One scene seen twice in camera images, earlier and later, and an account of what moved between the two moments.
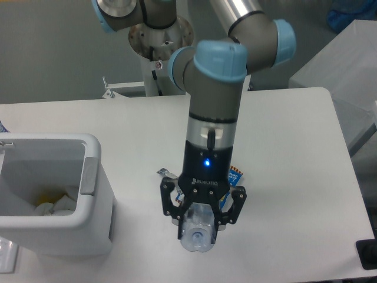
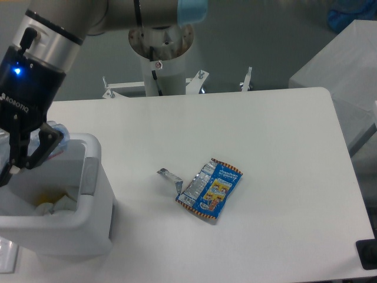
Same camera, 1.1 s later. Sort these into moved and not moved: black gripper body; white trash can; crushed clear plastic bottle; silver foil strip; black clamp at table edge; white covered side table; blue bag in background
Moved: black gripper body; crushed clear plastic bottle
Not moved: white covered side table; white trash can; silver foil strip; blue bag in background; black clamp at table edge
